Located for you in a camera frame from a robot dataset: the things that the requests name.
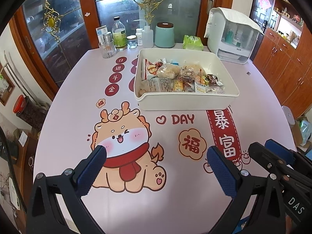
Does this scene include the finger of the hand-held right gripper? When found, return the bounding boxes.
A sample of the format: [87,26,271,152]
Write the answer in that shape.
[264,139,300,166]
[248,142,293,176]

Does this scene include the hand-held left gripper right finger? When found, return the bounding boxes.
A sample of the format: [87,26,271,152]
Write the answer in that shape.
[207,146,285,234]

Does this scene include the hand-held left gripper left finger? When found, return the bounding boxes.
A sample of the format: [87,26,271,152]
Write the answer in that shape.
[26,145,108,234]

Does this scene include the white barcode snack packet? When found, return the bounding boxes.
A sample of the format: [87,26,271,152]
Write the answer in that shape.
[206,85,225,94]

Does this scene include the white plastic bin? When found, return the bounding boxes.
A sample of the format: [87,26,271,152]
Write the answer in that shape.
[134,48,240,111]

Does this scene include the dark red silver snack packet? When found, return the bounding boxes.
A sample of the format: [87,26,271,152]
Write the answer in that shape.
[203,74,225,86]

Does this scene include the orange yellow snack packet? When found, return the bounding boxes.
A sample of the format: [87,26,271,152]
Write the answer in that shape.
[172,80,191,92]

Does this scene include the clear wrapper reddish snack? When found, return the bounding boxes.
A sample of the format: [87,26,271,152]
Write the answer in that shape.
[178,68,197,82]

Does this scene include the clear packet with printed label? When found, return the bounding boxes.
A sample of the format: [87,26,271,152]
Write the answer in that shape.
[140,78,175,95]

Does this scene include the yellowish crumbly cake packet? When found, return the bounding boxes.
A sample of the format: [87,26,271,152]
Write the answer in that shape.
[183,62,205,75]

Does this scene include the pale rice cracker clear packet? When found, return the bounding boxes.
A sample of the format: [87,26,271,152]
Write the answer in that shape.
[157,63,181,79]

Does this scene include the red apple print packet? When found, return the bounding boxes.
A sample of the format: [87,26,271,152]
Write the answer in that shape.
[143,58,164,76]

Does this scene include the cardboard box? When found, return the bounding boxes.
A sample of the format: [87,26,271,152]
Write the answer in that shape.
[291,116,312,149]

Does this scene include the green plastic bag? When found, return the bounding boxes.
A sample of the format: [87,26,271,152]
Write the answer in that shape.
[299,121,312,147]

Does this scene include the grey plastic stool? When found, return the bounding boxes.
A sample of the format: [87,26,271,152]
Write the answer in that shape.
[281,105,296,127]

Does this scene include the red lidded container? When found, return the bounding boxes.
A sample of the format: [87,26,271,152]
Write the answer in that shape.
[13,95,47,129]

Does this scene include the white countertop storage cabinet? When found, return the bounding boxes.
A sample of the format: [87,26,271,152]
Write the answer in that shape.
[210,17,265,65]

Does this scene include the clear glass cup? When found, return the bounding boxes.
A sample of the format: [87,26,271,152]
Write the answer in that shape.
[98,39,116,59]

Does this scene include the green tissue pack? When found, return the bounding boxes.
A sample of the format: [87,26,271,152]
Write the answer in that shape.
[182,35,204,51]

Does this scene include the dark entrance door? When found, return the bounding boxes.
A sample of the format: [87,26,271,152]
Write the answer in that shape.
[250,0,276,25]

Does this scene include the silver metal tin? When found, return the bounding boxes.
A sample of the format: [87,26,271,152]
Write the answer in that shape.
[103,32,114,48]

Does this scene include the clear bottle with green label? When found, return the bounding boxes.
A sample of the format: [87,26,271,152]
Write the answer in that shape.
[112,16,128,51]

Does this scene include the blue white carton box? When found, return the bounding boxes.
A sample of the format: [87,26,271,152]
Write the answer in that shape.
[96,26,108,44]

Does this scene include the white squeeze bottle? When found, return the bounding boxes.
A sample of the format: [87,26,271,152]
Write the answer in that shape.
[133,19,154,48]

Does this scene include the teal jar with brown lid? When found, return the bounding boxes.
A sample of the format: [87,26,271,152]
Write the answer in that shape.
[155,22,175,49]

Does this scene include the small gold door ornament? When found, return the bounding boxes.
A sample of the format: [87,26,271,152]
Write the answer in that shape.
[41,0,64,42]

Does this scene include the wooden framed glass door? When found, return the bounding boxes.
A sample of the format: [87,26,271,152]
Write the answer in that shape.
[13,0,232,95]

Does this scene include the wooden wall cabinet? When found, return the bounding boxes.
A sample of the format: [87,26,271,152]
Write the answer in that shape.
[253,0,312,117]

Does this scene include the wooden framed wall board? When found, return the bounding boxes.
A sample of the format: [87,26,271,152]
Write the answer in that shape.
[0,63,15,106]

